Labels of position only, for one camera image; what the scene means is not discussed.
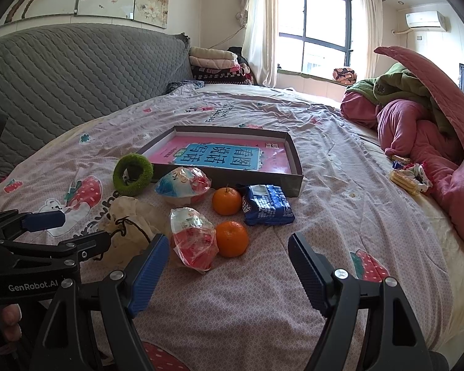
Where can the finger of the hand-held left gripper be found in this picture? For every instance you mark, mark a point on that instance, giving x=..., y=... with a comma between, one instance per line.
x=42, y=220
x=89, y=244

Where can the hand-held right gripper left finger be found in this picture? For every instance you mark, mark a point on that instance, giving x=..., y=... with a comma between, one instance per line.
x=150, y=274

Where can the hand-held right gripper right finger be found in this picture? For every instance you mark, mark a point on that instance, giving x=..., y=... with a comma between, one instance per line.
x=309, y=274

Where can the red plastic-wrapped toy egg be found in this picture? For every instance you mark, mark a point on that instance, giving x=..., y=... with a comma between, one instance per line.
x=193, y=243

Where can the green fuzzy scrunchie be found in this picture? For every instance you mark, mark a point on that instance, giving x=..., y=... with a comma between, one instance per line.
x=120, y=179

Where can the blue snack packet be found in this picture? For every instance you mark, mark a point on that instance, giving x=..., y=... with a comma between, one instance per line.
x=266, y=205

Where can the blue plastic-wrapped toy egg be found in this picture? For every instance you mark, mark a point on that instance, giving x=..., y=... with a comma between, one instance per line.
x=181, y=189

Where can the orange tangerine with stem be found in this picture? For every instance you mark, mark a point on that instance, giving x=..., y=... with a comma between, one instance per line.
x=226, y=202

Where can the shallow grey cardboard box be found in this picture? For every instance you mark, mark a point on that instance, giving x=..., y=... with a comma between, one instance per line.
x=296, y=154

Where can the person's left hand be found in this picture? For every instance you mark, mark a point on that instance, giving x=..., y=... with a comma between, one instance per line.
x=9, y=319

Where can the yellow wafer packet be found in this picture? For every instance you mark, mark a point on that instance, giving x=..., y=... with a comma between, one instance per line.
x=402, y=181

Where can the pink book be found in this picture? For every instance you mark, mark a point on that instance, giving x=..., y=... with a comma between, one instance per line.
x=224, y=154

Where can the small blue packet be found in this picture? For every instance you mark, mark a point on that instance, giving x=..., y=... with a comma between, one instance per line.
x=399, y=162

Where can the grey quilted headboard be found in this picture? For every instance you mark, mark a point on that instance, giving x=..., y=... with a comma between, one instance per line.
x=81, y=77

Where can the pink duvet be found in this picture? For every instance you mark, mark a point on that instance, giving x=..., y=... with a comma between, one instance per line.
x=417, y=131

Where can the dark blue patterned cloth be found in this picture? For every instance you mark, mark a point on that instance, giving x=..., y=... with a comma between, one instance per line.
x=185, y=85

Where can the patterned bag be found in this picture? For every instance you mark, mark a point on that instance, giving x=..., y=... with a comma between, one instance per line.
x=344, y=75

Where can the dark patterned folded blanket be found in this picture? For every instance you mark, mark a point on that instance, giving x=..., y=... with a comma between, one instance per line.
x=220, y=76

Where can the green blanket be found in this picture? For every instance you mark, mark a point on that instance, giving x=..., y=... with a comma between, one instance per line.
x=402, y=85

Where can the pink folded blanket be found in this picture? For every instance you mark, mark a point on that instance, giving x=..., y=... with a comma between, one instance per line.
x=212, y=64

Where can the cream folded blanket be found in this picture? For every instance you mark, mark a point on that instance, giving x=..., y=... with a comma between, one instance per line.
x=212, y=52

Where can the pink quilted blanket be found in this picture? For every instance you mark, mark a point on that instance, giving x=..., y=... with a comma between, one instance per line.
x=440, y=85

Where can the dark garment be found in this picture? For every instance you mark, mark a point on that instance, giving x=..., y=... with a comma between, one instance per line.
x=238, y=54

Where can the black framed window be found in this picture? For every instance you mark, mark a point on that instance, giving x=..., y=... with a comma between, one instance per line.
x=313, y=27

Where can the cream curtain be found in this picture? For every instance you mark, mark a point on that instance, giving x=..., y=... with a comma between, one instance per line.
x=261, y=27
x=371, y=34

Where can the white air conditioner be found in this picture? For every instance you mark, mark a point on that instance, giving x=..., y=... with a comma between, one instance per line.
x=425, y=20

